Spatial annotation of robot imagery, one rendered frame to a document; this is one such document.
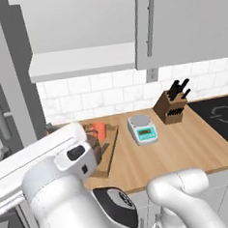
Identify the black hob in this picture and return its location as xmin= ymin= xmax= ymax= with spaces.
xmin=185 ymin=94 xmax=228 ymax=155

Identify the grey cabinet door with handle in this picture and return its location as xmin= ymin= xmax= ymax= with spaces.
xmin=129 ymin=0 xmax=228 ymax=71

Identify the black handled knife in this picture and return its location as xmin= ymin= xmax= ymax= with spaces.
xmin=175 ymin=77 xmax=192 ymax=97
xmin=165 ymin=79 xmax=183 ymax=100
xmin=180 ymin=88 xmax=193 ymax=100

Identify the white kitchen scale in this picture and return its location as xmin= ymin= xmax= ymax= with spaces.
xmin=126 ymin=113 xmax=159 ymax=148

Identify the grey wall cabinet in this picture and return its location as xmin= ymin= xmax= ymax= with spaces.
xmin=7 ymin=0 xmax=144 ymax=86

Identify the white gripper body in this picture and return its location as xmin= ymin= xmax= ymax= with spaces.
xmin=0 ymin=120 xmax=94 ymax=216

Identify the grey wall socket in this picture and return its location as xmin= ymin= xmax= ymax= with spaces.
xmin=144 ymin=67 xmax=160 ymax=84

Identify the open grey cabinet door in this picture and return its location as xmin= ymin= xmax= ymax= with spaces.
xmin=0 ymin=0 xmax=49 ymax=148

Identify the orange mug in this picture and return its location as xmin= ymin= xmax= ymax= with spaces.
xmin=92 ymin=121 xmax=108 ymax=142

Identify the dark brown kettle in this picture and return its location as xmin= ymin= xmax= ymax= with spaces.
xmin=84 ymin=131 xmax=105 ymax=164

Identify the grey bar door handle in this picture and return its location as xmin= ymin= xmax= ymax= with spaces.
xmin=142 ymin=0 xmax=159 ymax=58

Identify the wooden tray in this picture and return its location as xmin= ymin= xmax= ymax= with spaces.
xmin=78 ymin=120 xmax=124 ymax=182

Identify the wooden knife block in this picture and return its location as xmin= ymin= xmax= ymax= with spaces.
xmin=151 ymin=88 xmax=190 ymax=128

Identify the white base cupboard door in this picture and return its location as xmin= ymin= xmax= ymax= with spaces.
xmin=126 ymin=186 xmax=165 ymax=228

